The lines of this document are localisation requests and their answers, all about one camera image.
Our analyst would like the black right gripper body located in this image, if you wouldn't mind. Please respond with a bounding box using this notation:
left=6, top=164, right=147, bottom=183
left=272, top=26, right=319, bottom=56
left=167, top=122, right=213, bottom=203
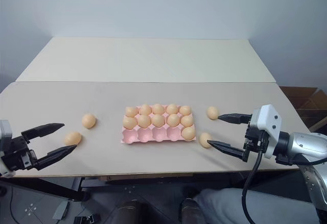
left=244, top=123, right=268, bottom=156

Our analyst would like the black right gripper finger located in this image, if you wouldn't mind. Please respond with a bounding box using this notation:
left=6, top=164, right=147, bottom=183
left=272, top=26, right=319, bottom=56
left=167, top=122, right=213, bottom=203
left=206, top=139, right=249, bottom=163
left=217, top=113, right=253, bottom=125

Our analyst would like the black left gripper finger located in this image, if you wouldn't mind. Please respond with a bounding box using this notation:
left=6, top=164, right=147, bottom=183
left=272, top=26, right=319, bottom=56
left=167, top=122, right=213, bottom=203
left=21, top=122, right=65, bottom=144
left=34, top=144, right=78, bottom=171

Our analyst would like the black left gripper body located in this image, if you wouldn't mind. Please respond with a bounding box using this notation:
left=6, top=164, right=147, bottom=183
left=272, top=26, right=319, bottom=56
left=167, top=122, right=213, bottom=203
left=0, top=134, right=39, bottom=172

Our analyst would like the beige egg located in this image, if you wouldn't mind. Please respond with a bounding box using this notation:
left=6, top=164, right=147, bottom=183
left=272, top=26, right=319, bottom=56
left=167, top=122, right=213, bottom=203
left=137, top=114, right=152, bottom=129
left=139, top=104, right=153, bottom=116
left=81, top=113, right=97, bottom=129
left=180, top=114, right=194, bottom=128
left=179, top=105, right=193, bottom=116
left=166, top=113, right=181, bottom=128
left=151, top=114, right=166, bottom=128
left=181, top=127, right=197, bottom=141
left=64, top=131, right=82, bottom=146
left=152, top=103, right=166, bottom=115
left=122, top=116, right=137, bottom=130
left=199, top=132, right=213, bottom=148
left=166, top=103, right=179, bottom=115
left=206, top=106, right=220, bottom=120
left=125, top=107, right=139, bottom=118

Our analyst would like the pink plastic egg tray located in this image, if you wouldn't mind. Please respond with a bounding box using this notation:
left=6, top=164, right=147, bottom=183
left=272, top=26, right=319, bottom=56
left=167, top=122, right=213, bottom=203
left=119, top=105, right=197, bottom=145

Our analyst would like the grey fabric bundle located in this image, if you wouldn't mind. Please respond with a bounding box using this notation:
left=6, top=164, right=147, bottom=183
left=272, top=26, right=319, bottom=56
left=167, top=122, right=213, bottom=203
left=192, top=187, right=320, bottom=224

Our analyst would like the brown cardboard box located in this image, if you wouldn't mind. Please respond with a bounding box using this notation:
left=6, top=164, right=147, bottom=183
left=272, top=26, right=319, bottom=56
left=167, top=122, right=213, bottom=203
left=279, top=86, right=327, bottom=133

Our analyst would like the black metal clip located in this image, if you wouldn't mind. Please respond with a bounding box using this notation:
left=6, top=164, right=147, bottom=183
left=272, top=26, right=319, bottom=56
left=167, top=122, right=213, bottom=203
left=74, top=215, right=96, bottom=224

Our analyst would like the dark rounded shape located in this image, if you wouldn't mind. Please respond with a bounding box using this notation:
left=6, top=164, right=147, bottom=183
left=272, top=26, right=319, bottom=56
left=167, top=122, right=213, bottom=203
left=118, top=200, right=154, bottom=224
left=181, top=197, right=205, bottom=224

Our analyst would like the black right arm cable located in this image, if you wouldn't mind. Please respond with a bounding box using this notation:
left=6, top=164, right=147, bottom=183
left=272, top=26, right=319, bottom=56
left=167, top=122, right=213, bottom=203
left=241, top=132, right=265, bottom=224

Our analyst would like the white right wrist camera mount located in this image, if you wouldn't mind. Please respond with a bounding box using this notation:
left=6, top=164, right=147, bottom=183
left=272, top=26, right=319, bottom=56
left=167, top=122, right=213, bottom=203
left=248, top=104, right=285, bottom=160

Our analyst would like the black table frame leg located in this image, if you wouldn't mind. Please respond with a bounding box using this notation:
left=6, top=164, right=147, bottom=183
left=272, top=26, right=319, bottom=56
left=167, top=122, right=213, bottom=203
left=0, top=176, right=91, bottom=202

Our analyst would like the grey metal bracket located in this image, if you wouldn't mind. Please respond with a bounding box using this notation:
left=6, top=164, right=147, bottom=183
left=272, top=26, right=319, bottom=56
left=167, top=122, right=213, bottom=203
left=52, top=200, right=70, bottom=221

